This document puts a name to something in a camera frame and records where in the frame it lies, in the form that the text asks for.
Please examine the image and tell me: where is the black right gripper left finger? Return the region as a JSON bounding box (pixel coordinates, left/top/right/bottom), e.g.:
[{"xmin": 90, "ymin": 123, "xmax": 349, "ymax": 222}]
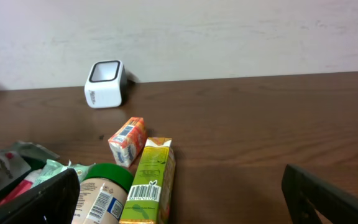
[{"xmin": 0, "ymin": 169, "xmax": 80, "ymax": 224}]

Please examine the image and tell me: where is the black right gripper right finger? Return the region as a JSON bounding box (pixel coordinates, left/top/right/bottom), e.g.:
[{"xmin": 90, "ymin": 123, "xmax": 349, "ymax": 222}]
[{"xmin": 281, "ymin": 164, "xmax": 358, "ymax": 224}]

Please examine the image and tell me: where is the white teal snack packet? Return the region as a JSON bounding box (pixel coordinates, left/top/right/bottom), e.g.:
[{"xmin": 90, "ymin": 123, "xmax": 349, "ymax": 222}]
[{"xmin": 32, "ymin": 159, "xmax": 93, "ymax": 188}]

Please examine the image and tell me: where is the green lid spice jar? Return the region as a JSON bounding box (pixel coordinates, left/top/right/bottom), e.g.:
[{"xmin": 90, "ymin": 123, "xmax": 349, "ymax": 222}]
[{"xmin": 71, "ymin": 163, "xmax": 134, "ymax": 224}]

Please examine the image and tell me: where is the green white barcode packet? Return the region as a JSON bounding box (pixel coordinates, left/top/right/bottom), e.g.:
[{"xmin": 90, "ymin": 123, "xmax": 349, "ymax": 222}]
[{"xmin": 0, "ymin": 141, "xmax": 59, "ymax": 201}]

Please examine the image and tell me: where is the orange tissue packet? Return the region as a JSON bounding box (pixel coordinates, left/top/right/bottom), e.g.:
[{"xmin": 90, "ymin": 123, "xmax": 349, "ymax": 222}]
[{"xmin": 108, "ymin": 117, "xmax": 147, "ymax": 167}]

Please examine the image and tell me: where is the green juice carton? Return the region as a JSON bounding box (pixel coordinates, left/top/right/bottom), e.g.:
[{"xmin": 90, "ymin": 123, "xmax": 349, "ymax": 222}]
[{"xmin": 119, "ymin": 138, "xmax": 176, "ymax": 224}]

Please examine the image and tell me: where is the red white snack packet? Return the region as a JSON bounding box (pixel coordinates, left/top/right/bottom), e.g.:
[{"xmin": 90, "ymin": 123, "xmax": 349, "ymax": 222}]
[{"xmin": 0, "ymin": 169, "xmax": 42, "ymax": 206}]

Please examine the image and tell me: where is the white barcode scanner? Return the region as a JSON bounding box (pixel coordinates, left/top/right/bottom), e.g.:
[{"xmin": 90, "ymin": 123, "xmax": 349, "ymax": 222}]
[{"xmin": 84, "ymin": 60, "xmax": 127, "ymax": 109}]

